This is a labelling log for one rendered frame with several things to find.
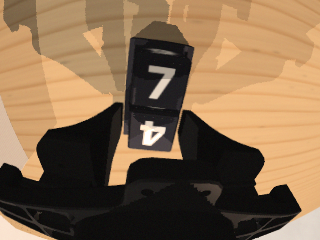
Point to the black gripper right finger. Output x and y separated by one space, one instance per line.
237 164

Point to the black cube with digit 4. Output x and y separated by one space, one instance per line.
152 128

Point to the black cube with white number 7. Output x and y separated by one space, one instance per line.
160 78

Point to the black open tray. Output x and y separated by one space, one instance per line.
136 43

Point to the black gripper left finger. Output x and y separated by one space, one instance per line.
81 155

